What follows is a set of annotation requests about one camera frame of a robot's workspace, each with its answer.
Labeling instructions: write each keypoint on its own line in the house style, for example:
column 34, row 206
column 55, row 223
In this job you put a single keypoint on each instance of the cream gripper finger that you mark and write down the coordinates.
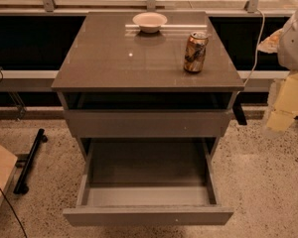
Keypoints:
column 285, row 107

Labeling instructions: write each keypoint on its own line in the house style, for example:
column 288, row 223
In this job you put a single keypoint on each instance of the orange soda can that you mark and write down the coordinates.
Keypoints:
column 195, row 53

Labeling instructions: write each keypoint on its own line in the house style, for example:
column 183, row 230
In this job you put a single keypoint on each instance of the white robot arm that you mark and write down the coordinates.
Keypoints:
column 284, row 42

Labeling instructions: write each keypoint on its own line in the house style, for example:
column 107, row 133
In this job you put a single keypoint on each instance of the closed grey upper drawer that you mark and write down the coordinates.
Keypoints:
column 111, row 124

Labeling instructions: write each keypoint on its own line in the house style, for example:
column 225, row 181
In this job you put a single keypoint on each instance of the grey drawer cabinet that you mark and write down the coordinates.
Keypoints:
column 113, row 66

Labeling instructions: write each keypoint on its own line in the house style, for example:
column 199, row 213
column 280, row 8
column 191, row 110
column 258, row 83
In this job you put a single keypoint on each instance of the open grey lower drawer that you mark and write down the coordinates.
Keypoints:
column 148, row 182

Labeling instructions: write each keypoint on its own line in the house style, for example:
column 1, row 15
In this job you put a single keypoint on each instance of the white bowl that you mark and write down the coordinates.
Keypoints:
column 149, row 22

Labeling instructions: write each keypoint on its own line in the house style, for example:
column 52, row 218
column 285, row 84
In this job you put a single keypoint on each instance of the black bar on floor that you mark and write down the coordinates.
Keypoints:
column 21, row 186

